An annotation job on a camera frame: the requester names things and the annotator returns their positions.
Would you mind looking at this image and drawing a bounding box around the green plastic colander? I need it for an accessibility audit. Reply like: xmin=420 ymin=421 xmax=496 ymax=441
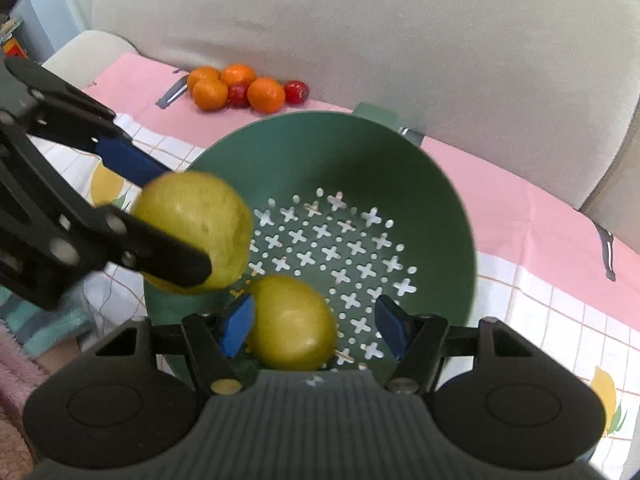
xmin=143 ymin=101 xmax=477 ymax=386

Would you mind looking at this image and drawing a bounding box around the pink fluffy towel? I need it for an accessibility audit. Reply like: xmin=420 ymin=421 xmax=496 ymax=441
xmin=0 ymin=330 xmax=48 ymax=480

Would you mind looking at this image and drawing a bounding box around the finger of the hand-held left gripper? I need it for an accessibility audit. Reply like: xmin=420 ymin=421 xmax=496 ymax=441
xmin=0 ymin=124 xmax=214 ymax=312
xmin=0 ymin=56 xmax=174 ymax=187

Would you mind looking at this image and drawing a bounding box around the pink printed tablecloth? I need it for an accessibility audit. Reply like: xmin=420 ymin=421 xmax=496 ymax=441
xmin=40 ymin=52 xmax=640 ymax=480

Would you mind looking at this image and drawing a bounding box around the yellow-green pear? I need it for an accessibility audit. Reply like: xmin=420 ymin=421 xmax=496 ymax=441
xmin=245 ymin=275 xmax=337 ymax=372
xmin=130 ymin=170 xmax=254 ymax=295

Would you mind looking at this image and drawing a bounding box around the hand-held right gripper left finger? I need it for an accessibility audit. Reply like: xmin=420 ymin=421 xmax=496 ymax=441
xmin=92 ymin=292 xmax=257 ymax=396

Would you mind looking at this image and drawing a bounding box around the mandarin orange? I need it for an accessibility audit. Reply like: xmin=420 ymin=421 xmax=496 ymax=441
xmin=247 ymin=77 xmax=286 ymax=115
xmin=220 ymin=63 xmax=257 ymax=89
xmin=187 ymin=66 xmax=221 ymax=92
xmin=192 ymin=79 xmax=230 ymax=112

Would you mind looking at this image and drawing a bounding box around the beige fabric sofa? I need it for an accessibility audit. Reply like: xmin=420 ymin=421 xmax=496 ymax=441
xmin=42 ymin=0 xmax=640 ymax=243

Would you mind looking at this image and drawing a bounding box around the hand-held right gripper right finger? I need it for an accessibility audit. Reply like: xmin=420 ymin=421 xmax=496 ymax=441
xmin=374 ymin=294 xmax=546 ymax=396

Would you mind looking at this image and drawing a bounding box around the teal striped clothing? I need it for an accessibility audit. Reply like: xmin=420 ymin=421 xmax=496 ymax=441
xmin=0 ymin=284 xmax=97 ymax=361

